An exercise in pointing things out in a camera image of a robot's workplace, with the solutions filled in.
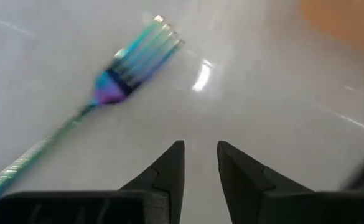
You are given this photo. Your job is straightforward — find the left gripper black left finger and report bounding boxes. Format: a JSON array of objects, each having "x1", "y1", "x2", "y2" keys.
[{"x1": 0, "y1": 139, "x2": 187, "y2": 224}]

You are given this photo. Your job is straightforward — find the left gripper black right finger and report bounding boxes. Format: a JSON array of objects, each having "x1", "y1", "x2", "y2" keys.
[{"x1": 217, "y1": 141, "x2": 364, "y2": 224}]

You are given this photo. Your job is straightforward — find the iridescent rainbow metal fork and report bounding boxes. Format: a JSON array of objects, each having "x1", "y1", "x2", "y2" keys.
[{"x1": 0, "y1": 14, "x2": 186, "y2": 215}]

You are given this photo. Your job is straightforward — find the white table cover sheet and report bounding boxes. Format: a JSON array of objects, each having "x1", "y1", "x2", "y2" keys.
[{"x1": 0, "y1": 0, "x2": 364, "y2": 224}]

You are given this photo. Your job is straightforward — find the orange rectangular mat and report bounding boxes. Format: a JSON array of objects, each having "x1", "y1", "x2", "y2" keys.
[{"x1": 299, "y1": 0, "x2": 364, "y2": 60}]

